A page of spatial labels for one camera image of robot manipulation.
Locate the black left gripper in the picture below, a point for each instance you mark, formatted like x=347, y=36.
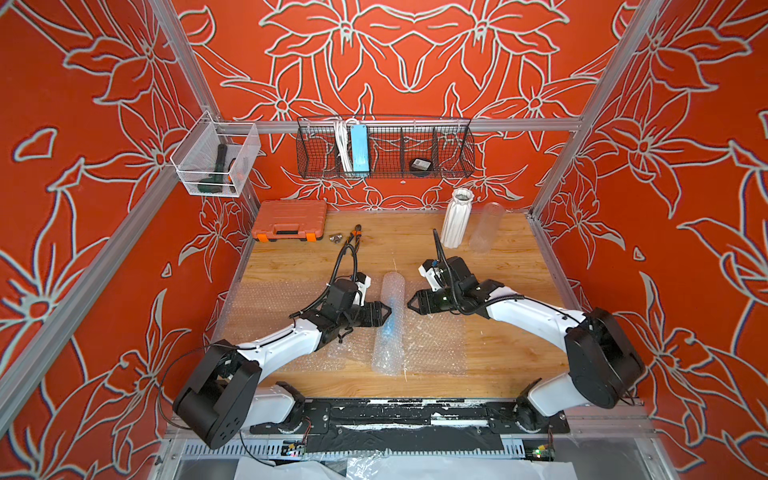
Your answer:
x=374, y=319

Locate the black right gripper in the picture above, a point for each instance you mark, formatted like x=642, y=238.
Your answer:
x=422, y=297

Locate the bubble wrap roll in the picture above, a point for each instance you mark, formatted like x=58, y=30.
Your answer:
x=433, y=345

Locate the white ribbed ceramic vase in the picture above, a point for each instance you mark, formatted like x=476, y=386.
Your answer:
x=456, y=218

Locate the bubble wrap sheet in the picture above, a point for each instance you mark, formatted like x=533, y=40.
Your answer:
x=256, y=309

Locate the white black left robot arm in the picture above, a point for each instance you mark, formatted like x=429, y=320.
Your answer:
x=223, y=397

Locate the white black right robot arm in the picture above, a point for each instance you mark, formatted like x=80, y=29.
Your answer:
x=603, y=364

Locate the orange black pliers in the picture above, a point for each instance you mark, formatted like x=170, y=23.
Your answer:
x=355, y=236

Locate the orange plastic tool case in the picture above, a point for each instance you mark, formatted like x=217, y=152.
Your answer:
x=290, y=219

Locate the light blue box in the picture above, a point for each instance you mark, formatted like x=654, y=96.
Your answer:
x=359, y=148

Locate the dark green screwdriver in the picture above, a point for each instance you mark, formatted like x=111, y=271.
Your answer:
x=215, y=181

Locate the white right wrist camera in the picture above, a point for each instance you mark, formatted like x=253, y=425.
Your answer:
x=431, y=271

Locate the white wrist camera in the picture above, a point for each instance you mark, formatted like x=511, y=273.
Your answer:
x=363, y=282
x=431, y=271

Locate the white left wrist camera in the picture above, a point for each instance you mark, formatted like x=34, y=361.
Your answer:
x=363, y=282

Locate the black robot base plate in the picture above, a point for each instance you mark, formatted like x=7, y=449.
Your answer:
x=321, y=415

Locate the black wire wall basket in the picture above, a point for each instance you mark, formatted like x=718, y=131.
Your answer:
x=323, y=146

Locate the clear acrylic wall box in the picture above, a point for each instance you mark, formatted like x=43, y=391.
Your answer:
x=195, y=156

